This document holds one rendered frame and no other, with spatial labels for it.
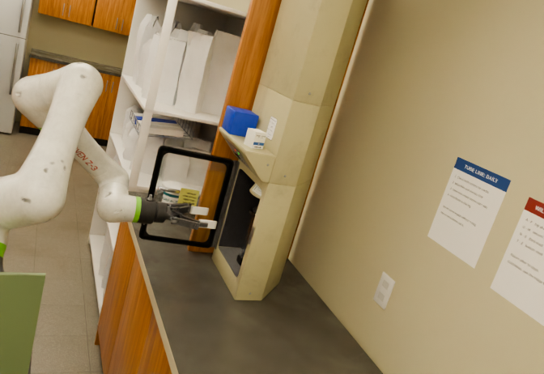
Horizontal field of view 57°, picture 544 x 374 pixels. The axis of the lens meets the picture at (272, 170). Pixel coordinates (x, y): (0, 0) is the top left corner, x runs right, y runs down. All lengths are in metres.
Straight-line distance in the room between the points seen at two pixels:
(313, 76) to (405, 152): 0.43
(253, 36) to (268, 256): 0.84
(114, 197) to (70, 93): 0.45
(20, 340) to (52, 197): 0.34
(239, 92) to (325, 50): 0.46
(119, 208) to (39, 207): 0.54
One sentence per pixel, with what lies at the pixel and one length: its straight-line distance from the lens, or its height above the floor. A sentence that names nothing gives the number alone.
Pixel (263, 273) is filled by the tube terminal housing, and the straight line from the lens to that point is 1.90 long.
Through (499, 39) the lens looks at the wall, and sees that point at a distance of 1.67.
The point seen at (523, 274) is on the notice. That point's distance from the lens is 1.48.
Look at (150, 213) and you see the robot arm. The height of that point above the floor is 1.20.
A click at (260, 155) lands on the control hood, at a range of 1.69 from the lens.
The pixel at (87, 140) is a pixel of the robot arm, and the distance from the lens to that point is 1.74.
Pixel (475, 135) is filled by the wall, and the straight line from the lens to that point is 1.63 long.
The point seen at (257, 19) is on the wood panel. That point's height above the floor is 1.94.
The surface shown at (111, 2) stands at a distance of 6.74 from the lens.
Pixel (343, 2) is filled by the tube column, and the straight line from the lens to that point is 1.72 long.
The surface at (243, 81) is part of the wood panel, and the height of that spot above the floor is 1.70.
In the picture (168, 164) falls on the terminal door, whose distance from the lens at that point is 1.98.
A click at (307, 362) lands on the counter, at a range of 1.73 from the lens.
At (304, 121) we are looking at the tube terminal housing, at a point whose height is 1.65.
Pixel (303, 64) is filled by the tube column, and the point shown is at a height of 1.83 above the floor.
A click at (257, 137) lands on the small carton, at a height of 1.55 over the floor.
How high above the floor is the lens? 1.88
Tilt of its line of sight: 14 degrees down
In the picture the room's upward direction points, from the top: 16 degrees clockwise
